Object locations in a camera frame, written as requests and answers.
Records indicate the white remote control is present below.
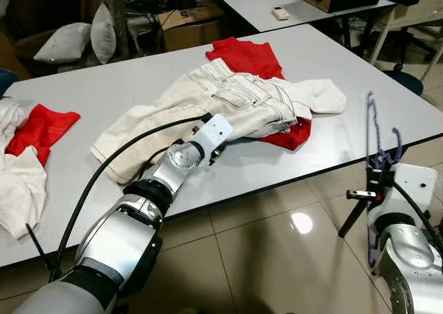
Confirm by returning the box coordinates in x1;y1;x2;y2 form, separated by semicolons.
270;6;291;21

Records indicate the red cloth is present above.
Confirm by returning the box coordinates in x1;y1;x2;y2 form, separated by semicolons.
6;104;81;166

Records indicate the purple plastic hanger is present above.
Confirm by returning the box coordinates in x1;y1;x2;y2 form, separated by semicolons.
365;91;404;270

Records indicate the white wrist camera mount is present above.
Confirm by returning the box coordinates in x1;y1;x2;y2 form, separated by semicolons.
196;115;234;156
384;163;439;225

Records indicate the white cloth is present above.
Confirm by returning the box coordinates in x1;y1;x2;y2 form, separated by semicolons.
0;98;49;240

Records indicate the red shirt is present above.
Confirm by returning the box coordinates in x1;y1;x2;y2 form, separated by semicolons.
206;37;314;151

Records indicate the white denim jacket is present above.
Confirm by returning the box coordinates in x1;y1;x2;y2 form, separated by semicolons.
90;58;309;185

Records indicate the brown cardboard box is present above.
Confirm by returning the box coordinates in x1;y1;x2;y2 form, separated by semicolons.
158;6;226;52

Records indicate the white pillow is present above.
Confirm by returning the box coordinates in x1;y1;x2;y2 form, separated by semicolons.
90;3;117;64

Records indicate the grey pillow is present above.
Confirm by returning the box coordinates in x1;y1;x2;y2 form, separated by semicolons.
33;22;93;64

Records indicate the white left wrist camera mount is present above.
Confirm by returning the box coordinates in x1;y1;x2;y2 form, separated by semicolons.
196;115;234;156

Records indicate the dark brown armchair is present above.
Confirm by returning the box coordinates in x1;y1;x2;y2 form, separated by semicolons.
7;0;105;73

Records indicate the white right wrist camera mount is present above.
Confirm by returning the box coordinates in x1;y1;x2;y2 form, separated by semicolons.
384;163;439;225

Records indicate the blue round stool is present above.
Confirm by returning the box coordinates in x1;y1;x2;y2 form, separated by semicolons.
384;70;424;97

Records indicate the crumpled white t-shirt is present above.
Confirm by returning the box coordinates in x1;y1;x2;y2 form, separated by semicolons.
277;79;347;116

